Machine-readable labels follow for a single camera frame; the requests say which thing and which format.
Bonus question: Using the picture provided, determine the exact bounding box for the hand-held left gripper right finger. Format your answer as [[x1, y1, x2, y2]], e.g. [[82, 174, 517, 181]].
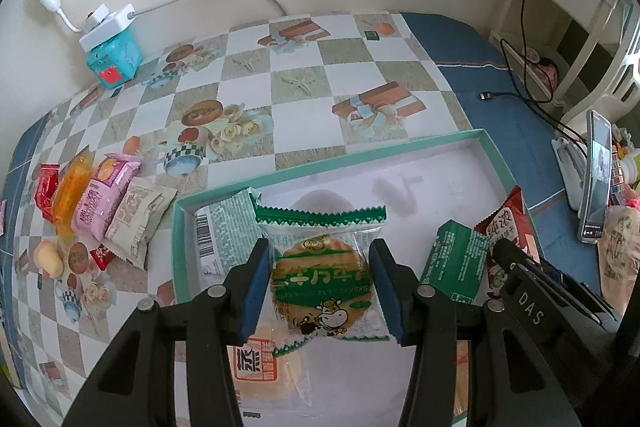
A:
[[369, 238, 571, 427]]

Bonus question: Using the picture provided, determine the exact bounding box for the small red candy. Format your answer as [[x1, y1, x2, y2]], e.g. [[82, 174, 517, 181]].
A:
[[89, 244, 116, 272]]

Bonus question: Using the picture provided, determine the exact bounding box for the clear green rice cracker packet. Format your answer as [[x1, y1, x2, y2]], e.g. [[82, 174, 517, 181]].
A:
[[255, 203, 392, 358]]

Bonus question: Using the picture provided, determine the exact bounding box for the translucent plastic bag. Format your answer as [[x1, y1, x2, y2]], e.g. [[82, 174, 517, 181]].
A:
[[597, 204, 640, 313]]

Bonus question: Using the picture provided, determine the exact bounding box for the teal toy box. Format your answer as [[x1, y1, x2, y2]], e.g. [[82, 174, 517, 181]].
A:
[[84, 31, 143, 90]]

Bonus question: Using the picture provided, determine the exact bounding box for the beige snack packet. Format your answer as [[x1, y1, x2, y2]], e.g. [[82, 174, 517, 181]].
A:
[[104, 177, 178, 270]]

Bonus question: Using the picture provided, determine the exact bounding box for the red snack packet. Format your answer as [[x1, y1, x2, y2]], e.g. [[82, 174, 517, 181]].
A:
[[34, 163, 62, 223]]

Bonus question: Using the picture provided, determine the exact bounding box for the dark green snack packet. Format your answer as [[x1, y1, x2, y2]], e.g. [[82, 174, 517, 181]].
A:
[[419, 219, 491, 305]]

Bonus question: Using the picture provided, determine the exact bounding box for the pink object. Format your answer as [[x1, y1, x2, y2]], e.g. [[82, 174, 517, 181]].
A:
[[535, 57, 560, 90]]

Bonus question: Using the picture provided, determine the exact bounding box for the black cable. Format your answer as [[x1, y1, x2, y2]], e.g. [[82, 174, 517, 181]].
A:
[[477, 0, 591, 148]]

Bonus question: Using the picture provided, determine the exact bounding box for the white lattice basket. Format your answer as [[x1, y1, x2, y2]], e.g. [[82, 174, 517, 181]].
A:
[[600, 0, 640, 118]]

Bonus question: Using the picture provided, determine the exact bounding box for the white phone stand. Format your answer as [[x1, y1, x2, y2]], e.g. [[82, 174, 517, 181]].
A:
[[551, 134, 588, 210]]

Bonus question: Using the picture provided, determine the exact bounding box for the green white wafer packet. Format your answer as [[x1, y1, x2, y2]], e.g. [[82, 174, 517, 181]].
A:
[[192, 188, 263, 278]]

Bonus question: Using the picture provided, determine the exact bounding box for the clear steamed cake packet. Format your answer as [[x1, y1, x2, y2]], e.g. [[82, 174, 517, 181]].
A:
[[225, 307, 321, 418]]

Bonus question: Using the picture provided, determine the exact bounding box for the pink snack packet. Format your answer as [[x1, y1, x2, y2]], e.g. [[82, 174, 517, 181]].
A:
[[71, 154, 143, 240]]

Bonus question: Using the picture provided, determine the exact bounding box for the teal cardboard tray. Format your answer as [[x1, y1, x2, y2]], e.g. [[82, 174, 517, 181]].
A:
[[171, 128, 551, 427]]

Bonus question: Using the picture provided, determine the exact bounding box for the smartphone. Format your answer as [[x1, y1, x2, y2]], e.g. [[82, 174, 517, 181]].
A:
[[577, 109, 613, 244]]

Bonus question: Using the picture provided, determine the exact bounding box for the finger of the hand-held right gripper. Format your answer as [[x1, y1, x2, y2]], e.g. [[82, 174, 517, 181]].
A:
[[491, 238, 631, 427], [540, 259, 618, 333]]

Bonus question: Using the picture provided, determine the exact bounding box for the cream pudding cup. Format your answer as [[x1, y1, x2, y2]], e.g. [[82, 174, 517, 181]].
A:
[[34, 239, 66, 278]]

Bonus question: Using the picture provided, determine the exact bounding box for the small white bottle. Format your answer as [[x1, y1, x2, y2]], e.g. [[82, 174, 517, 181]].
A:
[[617, 154, 640, 188]]

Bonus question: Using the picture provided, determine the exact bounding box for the orange jelly packet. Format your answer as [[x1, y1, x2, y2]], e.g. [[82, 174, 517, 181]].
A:
[[51, 152, 96, 238]]

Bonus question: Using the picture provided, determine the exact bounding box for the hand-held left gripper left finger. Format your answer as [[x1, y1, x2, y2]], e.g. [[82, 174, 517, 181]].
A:
[[62, 237, 273, 427]]

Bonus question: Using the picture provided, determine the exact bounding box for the dark red milk packet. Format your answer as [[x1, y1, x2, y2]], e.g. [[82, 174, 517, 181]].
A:
[[474, 186, 541, 298]]

